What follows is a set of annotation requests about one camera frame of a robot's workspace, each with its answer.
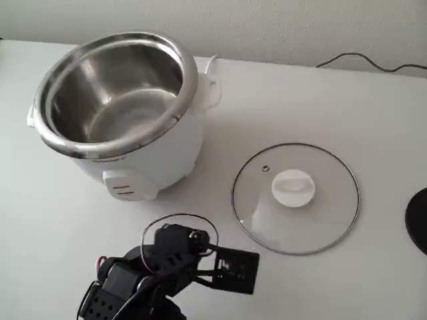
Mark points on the glass lid with white knob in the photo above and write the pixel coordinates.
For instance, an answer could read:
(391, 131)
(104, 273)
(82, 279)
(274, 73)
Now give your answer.
(290, 188)

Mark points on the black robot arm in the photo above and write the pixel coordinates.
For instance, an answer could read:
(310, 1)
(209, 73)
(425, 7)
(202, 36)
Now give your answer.
(116, 276)

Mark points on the white electric rice cooker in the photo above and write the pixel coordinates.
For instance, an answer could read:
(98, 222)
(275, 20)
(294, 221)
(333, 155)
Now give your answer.
(173, 150)

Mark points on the stainless steel inner pot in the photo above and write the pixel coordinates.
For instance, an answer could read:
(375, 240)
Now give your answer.
(110, 83)

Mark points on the black round stand base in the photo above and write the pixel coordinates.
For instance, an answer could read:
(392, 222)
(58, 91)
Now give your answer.
(418, 220)

